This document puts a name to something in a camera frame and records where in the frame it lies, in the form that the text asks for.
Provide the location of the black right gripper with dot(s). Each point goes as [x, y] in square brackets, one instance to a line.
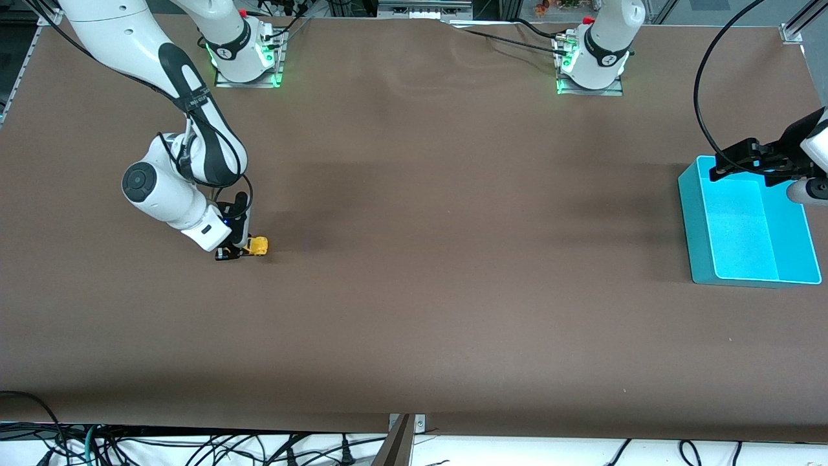
[237, 228]

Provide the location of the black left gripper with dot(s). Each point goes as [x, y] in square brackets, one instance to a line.
[790, 145]

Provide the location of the yellow toy beetle car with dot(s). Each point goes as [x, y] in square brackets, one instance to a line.
[259, 246]

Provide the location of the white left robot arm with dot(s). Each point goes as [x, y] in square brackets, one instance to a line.
[605, 39]

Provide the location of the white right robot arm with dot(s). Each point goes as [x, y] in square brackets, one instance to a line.
[129, 39]

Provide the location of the teal plastic storage bin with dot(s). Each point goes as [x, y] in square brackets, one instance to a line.
[744, 239]

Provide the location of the small orange background object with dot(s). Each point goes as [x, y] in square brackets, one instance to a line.
[542, 6]

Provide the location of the dark metal support leg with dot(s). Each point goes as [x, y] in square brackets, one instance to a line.
[394, 450]

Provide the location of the grey background equipment box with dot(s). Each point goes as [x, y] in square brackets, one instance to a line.
[420, 10]

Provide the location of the aluminium frame profile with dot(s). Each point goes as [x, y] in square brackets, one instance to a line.
[792, 32]

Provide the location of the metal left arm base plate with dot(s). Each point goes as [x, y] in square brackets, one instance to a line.
[614, 91]

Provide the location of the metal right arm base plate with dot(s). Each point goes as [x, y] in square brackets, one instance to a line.
[223, 82]

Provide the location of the silver table edge bracket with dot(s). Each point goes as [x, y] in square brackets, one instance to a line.
[420, 424]

